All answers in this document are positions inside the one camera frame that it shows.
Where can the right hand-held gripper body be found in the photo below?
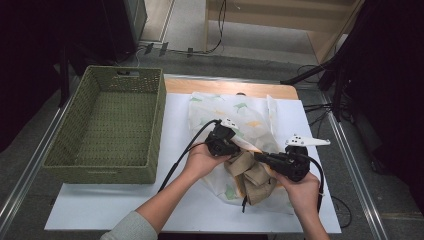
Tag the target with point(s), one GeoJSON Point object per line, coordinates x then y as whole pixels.
{"type": "Point", "coordinates": [291, 166]}

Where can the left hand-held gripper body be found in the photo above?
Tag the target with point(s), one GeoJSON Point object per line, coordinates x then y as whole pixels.
{"type": "Point", "coordinates": [221, 143]}

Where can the beige clothing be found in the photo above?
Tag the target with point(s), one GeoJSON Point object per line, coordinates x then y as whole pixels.
{"type": "Point", "coordinates": [256, 180]}

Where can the white leaf-print mesh laundry bag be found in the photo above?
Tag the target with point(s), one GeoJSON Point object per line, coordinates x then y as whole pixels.
{"type": "Point", "coordinates": [230, 113]}

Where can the green woven basket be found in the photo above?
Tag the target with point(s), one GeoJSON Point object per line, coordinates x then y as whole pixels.
{"type": "Point", "coordinates": [113, 133]}

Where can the person's left hand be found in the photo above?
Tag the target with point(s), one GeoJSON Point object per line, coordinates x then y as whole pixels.
{"type": "Point", "coordinates": [200, 163]}

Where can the person's right hand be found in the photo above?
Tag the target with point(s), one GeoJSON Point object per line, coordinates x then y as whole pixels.
{"type": "Point", "coordinates": [303, 195]}

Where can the white board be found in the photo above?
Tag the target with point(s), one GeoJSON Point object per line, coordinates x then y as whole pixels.
{"type": "Point", "coordinates": [293, 113]}

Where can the black metal stand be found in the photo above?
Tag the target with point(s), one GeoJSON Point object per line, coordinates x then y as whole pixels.
{"type": "Point", "coordinates": [336, 66]}

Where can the black floor plug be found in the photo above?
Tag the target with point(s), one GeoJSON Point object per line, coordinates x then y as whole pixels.
{"type": "Point", "coordinates": [148, 48]}

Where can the dark cabinet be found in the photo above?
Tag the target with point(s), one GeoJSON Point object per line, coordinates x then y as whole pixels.
{"type": "Point", "coordinates": [123, 26]}

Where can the metal floor rail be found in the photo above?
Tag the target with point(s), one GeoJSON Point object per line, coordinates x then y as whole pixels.
{"type": "Point", "coordinates": [30, 170]}
{"type": "Point", "coordinates": [360, 186]}

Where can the light wooden frame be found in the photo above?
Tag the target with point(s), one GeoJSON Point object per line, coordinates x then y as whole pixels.
{"type": "Point", "coordinates": [266, 36]}

